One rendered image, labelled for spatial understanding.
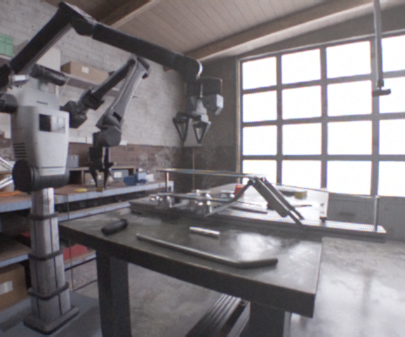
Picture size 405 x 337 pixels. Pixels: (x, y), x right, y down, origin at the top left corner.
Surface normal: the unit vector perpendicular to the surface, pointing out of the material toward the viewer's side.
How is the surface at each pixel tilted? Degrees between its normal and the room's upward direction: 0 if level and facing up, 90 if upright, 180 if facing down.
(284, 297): 90
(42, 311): 90
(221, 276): 90
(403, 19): 90
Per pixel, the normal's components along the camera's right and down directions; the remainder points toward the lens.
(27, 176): -0.33, 0.04
